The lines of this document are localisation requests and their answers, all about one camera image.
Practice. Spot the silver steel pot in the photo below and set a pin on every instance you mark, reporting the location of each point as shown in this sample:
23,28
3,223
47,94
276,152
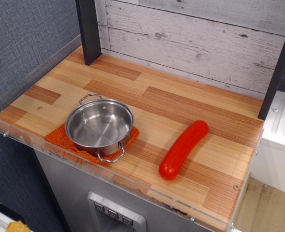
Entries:
100,127

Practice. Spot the red toy sausage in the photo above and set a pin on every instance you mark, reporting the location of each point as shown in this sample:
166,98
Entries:
181,148

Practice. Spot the orange knitted cloth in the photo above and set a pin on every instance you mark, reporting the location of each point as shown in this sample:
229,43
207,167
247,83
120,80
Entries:
59,138

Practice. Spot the grey toy fridge cabinet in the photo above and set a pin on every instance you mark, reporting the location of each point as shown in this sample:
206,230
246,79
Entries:
72,181

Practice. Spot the silver dispenser button panel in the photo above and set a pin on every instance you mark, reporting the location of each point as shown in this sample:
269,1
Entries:
109,216

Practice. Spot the white ridged side cabinet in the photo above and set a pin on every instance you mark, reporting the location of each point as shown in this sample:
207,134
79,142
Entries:
268,163

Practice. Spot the black left shelf post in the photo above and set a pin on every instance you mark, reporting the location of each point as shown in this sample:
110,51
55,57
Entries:
89,31

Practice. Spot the black shelf post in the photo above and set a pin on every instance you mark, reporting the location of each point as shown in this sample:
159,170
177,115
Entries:
89,31
273,86

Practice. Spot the clear acrylic guard rail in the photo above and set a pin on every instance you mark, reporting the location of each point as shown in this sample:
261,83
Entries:
207,188

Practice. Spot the black right shelf post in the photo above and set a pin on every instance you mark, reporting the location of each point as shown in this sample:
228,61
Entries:
273,86

